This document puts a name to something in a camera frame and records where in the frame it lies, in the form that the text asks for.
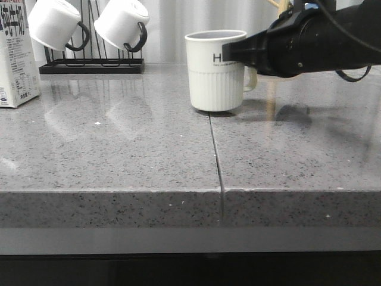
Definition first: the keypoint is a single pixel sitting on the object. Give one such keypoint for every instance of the right white hanging mug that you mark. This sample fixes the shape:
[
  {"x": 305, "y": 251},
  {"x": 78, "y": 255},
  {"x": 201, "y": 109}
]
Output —
[{"x": 123, "y": 25}]

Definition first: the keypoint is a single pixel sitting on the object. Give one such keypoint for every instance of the black wire mug rack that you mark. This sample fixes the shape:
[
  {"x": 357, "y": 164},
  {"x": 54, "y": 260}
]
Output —
[{"x": 98, "y": 56}]

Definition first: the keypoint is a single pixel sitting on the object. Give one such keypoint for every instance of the wooden mug tree stand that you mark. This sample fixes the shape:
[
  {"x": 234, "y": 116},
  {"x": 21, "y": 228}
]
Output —
[{"x": 281, "y": 5}]

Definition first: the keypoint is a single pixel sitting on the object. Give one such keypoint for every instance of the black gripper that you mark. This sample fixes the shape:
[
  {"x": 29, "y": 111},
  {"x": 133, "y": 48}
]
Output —
[{"x": 312, "y": 40}]

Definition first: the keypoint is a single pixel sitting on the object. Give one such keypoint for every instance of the cream HOME mug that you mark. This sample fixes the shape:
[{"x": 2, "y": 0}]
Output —
[{"x": 216, "y": 85}]

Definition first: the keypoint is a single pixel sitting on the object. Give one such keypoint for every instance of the white blue milk carton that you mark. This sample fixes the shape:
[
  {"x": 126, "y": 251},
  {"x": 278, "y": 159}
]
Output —
[{"x": 19, "y": 73}]

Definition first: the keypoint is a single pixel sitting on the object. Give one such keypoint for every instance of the left white hanging mug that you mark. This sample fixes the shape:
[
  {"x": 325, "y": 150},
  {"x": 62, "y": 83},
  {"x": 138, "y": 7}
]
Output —
[{"x": 53, "y": 23}]

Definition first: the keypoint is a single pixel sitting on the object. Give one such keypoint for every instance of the white hanging mug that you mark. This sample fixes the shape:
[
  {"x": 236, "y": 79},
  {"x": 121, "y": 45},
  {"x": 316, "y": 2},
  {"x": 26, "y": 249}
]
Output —
[
  {"x": 123, "y": 25},
  {"x": 53, "y": 23}
]

